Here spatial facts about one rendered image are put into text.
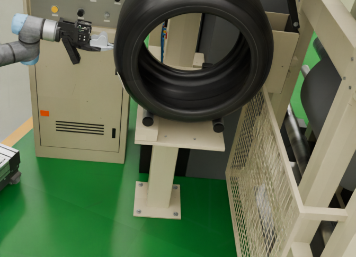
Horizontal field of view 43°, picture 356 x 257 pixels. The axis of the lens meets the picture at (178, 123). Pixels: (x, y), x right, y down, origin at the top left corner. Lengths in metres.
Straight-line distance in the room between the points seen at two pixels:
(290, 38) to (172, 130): 0.62
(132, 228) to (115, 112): 0.66
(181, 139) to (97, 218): 0.91
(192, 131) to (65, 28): 0.66
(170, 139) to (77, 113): 0.95
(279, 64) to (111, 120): 1.10
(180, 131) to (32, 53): 0.66
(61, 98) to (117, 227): 0.78
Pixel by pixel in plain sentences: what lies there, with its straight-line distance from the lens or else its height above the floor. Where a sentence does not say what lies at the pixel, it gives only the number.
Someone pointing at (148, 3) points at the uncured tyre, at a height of 1.38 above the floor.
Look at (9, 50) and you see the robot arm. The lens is 1.73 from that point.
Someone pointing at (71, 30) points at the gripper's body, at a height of 1.21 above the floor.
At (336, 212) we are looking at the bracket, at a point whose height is 0.98.
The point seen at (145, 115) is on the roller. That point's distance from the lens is 1.76.
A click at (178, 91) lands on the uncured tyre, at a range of 1.94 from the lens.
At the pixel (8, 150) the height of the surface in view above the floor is 0.22.
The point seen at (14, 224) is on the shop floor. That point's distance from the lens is 2.59.
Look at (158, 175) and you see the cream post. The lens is 2.46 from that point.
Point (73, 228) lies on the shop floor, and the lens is 2.54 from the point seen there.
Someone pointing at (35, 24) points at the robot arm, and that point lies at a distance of 1.70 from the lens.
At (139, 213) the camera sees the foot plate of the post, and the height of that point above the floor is 0.01.
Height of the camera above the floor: 1.97
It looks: 37 degrees down
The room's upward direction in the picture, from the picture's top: 9 degrees clockwise
